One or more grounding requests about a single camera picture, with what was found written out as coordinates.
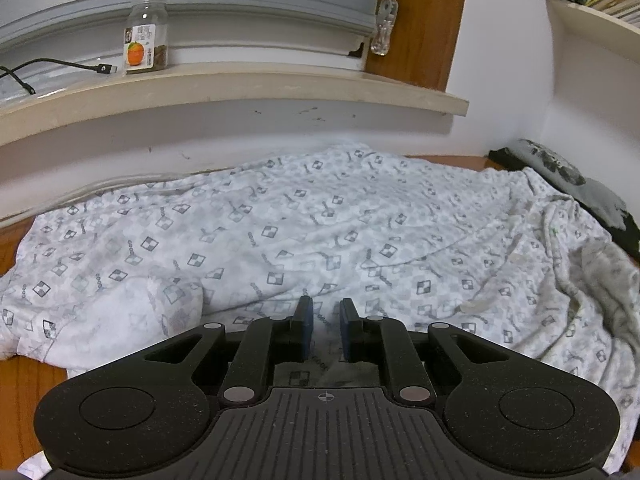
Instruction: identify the wooden window frame post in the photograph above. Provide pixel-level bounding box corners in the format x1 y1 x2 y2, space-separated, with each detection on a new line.
362 0 473 93

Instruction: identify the white checker print shirt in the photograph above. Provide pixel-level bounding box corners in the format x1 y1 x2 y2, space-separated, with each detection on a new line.
0 142 640 480

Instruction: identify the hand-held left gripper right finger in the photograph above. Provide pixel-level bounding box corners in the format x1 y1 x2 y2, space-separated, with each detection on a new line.
339 297 506 407

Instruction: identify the clear jar orange label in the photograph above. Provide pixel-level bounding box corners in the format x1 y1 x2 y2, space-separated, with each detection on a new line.
122 0 170 76

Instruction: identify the clear blind cord pull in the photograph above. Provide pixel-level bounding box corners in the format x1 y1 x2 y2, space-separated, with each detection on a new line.
369 0 399 57

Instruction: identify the black cable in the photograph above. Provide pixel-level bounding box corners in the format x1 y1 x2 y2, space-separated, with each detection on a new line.
0 57 118 96

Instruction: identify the beige window sill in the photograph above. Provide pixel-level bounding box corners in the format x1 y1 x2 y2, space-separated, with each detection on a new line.
0 65 471 148

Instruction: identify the grey window blind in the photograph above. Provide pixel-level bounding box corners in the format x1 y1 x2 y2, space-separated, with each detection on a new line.
0 0 396 68

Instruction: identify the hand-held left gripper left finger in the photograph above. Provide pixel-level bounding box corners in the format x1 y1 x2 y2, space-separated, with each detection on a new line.
142 297 315 407

